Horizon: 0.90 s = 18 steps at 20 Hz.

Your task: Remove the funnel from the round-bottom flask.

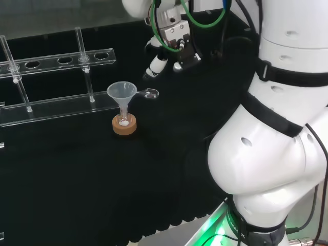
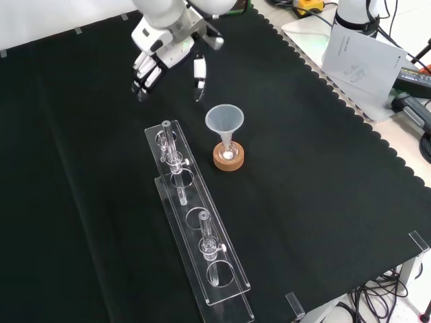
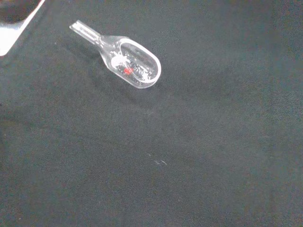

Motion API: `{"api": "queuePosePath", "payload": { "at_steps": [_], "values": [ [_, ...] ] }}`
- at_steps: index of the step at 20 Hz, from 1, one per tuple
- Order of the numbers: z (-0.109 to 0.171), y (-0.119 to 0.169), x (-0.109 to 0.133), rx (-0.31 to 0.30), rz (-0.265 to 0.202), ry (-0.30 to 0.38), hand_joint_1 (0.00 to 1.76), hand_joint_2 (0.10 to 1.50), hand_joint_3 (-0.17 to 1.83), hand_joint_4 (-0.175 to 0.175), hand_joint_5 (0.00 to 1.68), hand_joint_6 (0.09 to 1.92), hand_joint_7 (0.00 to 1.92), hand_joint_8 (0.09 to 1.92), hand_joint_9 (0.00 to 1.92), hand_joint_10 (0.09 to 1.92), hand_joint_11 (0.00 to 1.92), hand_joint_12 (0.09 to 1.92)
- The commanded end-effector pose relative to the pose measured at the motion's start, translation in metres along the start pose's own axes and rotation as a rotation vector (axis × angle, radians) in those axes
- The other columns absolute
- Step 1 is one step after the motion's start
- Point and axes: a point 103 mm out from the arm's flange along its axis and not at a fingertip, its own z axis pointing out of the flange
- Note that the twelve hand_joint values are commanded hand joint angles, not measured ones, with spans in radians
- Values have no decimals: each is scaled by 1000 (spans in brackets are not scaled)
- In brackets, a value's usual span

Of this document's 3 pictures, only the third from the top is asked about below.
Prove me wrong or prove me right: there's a clear weighing funnel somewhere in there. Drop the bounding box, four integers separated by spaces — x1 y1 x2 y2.
69 20 162 89

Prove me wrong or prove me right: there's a black bench cloth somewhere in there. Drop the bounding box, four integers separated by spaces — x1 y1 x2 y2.
0 0 303 227

